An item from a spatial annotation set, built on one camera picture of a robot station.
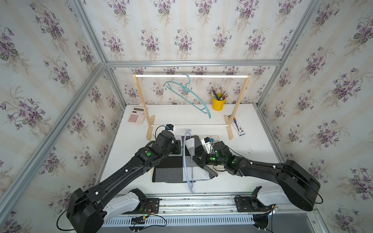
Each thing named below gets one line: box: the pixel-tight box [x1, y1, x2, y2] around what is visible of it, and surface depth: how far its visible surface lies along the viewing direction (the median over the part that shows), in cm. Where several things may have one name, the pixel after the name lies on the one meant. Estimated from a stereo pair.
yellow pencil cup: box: [211, 97, 227, 112], surface depth 116 cm
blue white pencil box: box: [227, 114, 246, 137], surface depth 106 cm
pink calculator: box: [127, 105, 146, 125], surface depth 113 cm
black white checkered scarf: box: [152, 135, 219, 184], surface depth 84 cm
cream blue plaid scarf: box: [209, 134, 221, 141], surface depth 101 cm
